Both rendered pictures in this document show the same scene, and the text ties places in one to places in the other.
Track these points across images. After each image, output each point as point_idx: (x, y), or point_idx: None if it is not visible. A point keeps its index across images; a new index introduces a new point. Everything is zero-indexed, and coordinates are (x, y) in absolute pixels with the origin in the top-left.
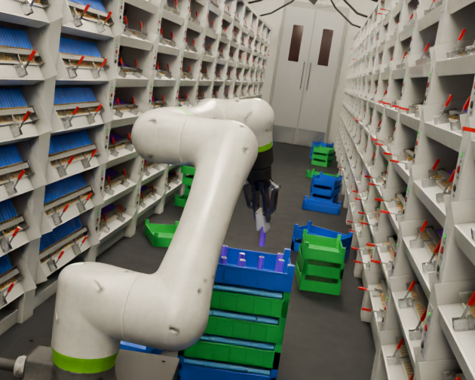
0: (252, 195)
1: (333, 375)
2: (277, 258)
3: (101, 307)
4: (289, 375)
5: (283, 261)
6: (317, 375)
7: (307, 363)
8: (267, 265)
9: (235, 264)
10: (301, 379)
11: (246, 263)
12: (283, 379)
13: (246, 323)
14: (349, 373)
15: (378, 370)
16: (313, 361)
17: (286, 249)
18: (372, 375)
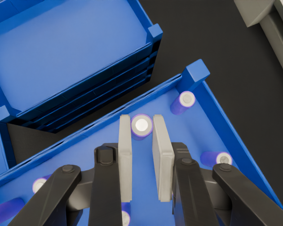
0: (55, 212)
1: (197, 24)
2: (182, 109)
3: None
4: (159, 66)
5: (231, 164)
6: (183, 37)
7: (159, 18)
8: (145, 102)
9: (76, 142)
10: (174, 63)
11: (98, 129)
12: (158, 80)
13: None
14: (208, 4)
15: (261, 14)
16: (161, 6)
17: (198, 81)
18: (239, 0)
